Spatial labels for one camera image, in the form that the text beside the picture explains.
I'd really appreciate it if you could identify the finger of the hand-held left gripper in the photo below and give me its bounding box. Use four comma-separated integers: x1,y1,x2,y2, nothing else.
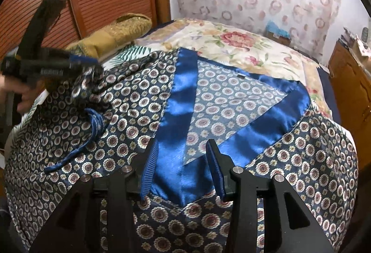
39,65,103,80
43,48,98,67

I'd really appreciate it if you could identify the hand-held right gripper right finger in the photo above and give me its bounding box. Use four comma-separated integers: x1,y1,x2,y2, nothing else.
205,139,335,253

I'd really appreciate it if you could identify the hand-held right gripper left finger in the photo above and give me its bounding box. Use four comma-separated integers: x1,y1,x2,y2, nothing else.
29,141,160,253

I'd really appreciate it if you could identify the blue patterned satin robe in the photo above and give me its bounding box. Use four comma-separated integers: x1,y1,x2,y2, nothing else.
4,48,360,253

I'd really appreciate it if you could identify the person's left hand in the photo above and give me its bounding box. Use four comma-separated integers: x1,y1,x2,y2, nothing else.
0,75,39,113

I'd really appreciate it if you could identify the gold embroidered bolster pillow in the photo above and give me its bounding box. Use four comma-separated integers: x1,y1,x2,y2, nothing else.
65,16,153,62

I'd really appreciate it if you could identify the floral cream quilt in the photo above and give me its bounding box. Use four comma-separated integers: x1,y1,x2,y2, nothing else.
135,17,334,120

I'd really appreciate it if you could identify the navy bed sheet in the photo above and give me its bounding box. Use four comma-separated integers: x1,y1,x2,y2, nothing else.
314,63,342,123

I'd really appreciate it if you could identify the wooden cabinet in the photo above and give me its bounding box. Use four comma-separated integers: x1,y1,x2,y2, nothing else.
327,40,371,156

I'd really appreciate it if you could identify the clutter on cabinet top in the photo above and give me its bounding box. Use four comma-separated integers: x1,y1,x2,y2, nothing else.
340,25,371,58

